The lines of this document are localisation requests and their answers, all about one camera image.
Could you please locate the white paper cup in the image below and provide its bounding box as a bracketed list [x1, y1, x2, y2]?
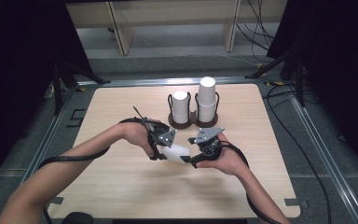
[172, 89, 190, 117]
[162, 144, 191, 164]
[172, 114, 189, 125]
[198, 102, 216, 123]
[197, 77, 217, 106]

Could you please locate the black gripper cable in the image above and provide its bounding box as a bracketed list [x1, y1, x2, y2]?
[220, 140, 282, 224]
[37, 106, 152, 171]

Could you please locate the light wooden desk frame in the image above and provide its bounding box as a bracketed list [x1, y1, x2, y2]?
[65, 0, 288, 57]

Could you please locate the bundle of black cables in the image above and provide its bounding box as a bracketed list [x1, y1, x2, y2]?
[236, 0, 277, 63]

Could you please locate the metal floor rail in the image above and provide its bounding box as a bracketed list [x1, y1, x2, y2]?
[288, 96, 358, 224]
[0, 88, 77, 224]

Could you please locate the dark brown double cup holder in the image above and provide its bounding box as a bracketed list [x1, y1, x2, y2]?
[167, 91, 220, 130]

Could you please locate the long black floor cable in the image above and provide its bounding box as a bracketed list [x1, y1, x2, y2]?
[262, 83, 333, 224]

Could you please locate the black stand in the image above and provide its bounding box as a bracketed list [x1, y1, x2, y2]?
[244, 46, 306, 108]
[50, 59, 112, 116]

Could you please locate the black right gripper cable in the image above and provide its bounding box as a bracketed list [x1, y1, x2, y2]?
[220, 140, 282, 224]

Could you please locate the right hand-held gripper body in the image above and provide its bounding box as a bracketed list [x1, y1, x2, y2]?
[190, 126, 226, 169]

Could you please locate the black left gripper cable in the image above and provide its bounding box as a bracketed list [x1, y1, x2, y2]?
[37, 106, 152, 171]

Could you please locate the person's left hand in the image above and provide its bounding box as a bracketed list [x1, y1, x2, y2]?
[119, 121, 155, 158]

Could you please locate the thin white cable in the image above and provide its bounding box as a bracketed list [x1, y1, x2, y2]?
[220, 54, 262, 68]

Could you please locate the person's right hand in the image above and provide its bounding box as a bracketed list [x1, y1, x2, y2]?
[197, 133, 250, 176]

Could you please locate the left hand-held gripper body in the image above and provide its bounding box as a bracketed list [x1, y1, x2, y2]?
[143, 119, 178, 161]

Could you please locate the dark curtain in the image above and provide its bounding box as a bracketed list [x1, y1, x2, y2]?
[266, 0, 358, 188]
[0, 0, 93, 195]

